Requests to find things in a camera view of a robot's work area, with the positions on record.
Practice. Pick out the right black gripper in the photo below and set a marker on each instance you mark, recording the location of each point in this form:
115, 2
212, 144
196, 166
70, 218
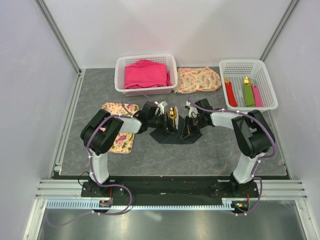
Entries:
189, 129

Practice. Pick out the pink folded cloth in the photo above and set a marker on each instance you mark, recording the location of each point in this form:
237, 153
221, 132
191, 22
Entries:
146, 74

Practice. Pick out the floral placemat tray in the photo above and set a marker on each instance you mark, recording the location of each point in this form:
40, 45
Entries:
123, 143

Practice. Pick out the green napkin roll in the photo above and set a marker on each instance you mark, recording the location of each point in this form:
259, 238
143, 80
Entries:
248, 93

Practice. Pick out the black paper napkin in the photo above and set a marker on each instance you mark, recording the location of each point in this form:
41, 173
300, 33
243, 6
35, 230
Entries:
178, 138

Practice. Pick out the silver table knife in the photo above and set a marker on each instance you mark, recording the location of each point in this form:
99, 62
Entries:
176, 119

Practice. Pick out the gold spoon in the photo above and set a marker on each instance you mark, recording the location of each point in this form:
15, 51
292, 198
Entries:
173, 116

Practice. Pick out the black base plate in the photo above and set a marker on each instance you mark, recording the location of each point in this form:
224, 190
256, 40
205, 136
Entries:
212, 186

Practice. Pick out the aluminium frame post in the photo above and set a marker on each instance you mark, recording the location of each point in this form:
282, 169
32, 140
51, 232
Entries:
58, 35
279, 28

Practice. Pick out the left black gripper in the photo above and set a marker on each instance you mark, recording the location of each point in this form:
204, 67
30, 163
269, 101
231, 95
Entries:
166, 123

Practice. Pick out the left aluminium frame post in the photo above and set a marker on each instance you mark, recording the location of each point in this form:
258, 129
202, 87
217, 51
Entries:
58, 35

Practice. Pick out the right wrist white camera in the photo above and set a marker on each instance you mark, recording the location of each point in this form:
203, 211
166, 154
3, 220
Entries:
192, 111

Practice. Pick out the wrist white camera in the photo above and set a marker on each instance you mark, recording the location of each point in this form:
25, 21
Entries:
192, 111
160, 107

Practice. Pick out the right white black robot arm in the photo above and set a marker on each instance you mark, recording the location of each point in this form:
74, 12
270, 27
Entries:
253, 135

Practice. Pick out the right aluminium frame post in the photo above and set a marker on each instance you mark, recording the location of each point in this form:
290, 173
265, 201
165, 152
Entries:
279, 28

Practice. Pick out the front aluminium rail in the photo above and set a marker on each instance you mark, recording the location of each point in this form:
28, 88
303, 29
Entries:
272, 190

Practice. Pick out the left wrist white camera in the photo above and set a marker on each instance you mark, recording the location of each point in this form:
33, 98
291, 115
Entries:
160, 107

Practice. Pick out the red napkin roll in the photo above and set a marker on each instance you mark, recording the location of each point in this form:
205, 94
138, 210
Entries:
230, 93

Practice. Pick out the floral drawstring pouch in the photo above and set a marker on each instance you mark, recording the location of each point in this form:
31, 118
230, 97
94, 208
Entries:
202, 79

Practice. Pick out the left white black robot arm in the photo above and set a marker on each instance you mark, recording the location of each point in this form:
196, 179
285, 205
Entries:
102, 130

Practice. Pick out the pink napkin roll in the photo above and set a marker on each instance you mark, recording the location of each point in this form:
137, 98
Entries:
257, 97

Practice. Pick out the white basket with pink cloth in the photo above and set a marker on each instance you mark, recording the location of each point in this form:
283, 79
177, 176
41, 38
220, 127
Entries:
122, 62

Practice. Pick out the white basket with rolls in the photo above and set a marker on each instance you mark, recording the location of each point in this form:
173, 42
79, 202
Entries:
236, 70

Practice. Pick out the blue slotted cable duct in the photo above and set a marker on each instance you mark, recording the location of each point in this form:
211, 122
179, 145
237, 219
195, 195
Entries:
95, 204

